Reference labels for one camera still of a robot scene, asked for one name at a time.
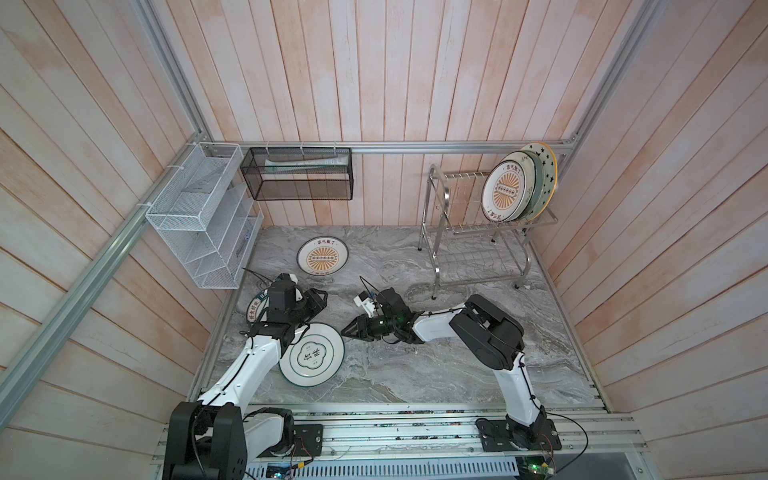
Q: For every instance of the cream plate with red berries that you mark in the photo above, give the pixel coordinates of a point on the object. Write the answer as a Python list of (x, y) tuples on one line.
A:
[(528, 164)]

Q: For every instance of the white wire mesh shelf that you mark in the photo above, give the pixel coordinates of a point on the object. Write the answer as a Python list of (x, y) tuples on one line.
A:
[(207, 219)]

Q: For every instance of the green rim lettered plate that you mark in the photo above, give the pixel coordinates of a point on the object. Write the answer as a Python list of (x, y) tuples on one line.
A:
[(255, 310)]

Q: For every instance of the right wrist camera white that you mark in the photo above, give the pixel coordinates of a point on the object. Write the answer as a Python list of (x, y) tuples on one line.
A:
[(368, 303)]

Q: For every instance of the black wire mesh basket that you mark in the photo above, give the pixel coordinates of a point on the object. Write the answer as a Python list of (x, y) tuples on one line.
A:
[(299, 173)]

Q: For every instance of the stainless steel dish rack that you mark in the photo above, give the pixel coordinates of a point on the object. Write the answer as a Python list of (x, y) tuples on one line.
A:
[(465, 248)]

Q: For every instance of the small sunburst plate far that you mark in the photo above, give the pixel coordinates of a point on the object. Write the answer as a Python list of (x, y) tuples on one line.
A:
[(322, 256)]

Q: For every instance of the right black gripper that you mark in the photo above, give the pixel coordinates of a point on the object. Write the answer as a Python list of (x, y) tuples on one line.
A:
[(363, 326)]

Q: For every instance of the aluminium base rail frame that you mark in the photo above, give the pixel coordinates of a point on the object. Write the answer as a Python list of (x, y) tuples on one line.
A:
[(412, 440)]

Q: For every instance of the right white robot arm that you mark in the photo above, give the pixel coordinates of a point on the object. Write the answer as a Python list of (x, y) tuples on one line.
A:
[(493, 336)]

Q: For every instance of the white star patterned plate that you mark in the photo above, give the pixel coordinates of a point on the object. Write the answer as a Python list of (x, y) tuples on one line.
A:
[(549, 160)]

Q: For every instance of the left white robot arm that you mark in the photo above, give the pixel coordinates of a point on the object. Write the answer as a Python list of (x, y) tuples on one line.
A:
[(214, 437)]

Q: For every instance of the white plate green clover outline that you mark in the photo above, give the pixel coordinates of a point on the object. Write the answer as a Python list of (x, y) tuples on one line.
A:
[(315, 357)]

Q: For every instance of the mint green flower plate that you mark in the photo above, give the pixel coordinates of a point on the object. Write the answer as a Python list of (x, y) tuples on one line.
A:
[(538, 185)]

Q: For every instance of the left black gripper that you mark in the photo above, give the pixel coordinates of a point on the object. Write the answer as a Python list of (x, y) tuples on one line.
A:
[(315, 301)]

